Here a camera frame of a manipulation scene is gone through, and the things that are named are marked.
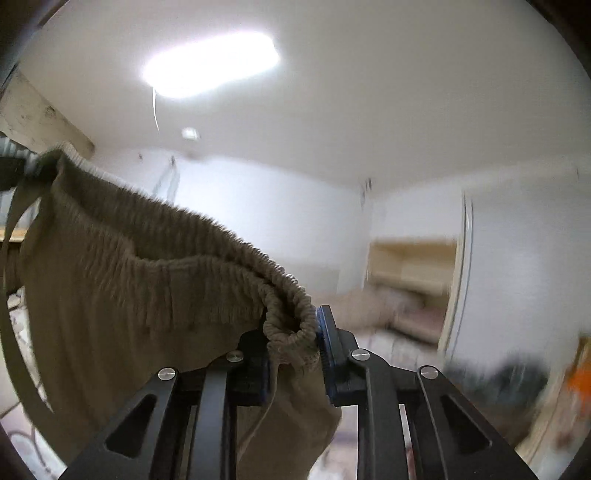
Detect beige waffle pants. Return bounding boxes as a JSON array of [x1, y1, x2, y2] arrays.
[[1, 144, 341, 479]]

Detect wooden corner cabinet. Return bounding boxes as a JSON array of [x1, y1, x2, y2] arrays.
[[366, 237, 464, 353]]

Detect round ceiling light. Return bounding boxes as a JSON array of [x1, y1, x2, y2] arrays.
[[181, 127, 200, 141]]

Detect beige curtain valance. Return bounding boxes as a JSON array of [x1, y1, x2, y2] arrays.
[[1, 70, 95, 159]]

